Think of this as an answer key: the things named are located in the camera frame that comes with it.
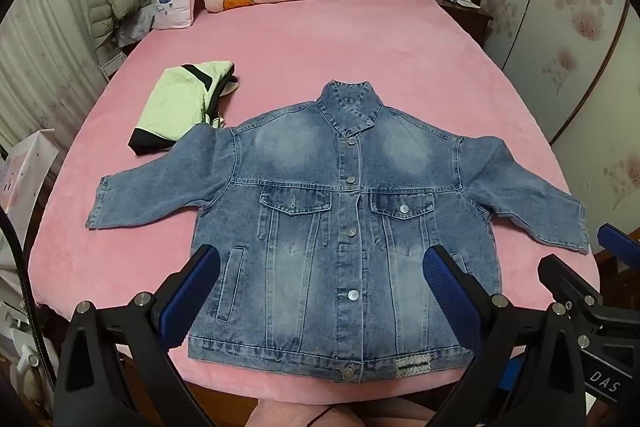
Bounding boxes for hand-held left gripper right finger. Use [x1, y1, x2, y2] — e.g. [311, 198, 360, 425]
[422, 244, 588, 427]

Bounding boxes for person's legs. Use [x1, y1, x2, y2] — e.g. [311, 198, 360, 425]
[257, 397, 431, 427]

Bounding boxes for black cable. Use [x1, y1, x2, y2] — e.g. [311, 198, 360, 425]
[0, 207, 56, 408]

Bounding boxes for white cardboard box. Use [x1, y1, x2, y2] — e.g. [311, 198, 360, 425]
[0, 129, 61, 258]

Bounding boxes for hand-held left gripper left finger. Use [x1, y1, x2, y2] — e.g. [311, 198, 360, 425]
[52, 244, 222, 427]

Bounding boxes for floral sliding wardrobe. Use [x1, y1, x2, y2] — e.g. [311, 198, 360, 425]
[475, 0, 640, 228]

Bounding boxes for white patterned curtain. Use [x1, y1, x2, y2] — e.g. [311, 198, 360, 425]
[0, 0, 111, 152]

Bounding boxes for wooden nightstand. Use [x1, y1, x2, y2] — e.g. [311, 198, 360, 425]
[427, 0, 495, 48]

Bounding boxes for light green black jacket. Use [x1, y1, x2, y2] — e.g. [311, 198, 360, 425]
[129, 61, 240, 156]

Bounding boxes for hanging grey clothes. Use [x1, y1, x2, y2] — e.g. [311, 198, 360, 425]
[117, 7, 156, 48]

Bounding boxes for pink bed sheet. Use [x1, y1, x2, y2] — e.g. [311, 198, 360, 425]
[27, 0, 601, 408]

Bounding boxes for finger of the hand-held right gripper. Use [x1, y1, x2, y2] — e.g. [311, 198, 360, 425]
[597, 223, 640, 268]
[539, 254, 603, 310]

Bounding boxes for blue denim jacket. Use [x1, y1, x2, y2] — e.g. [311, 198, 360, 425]
[85, 79, 592, 383]

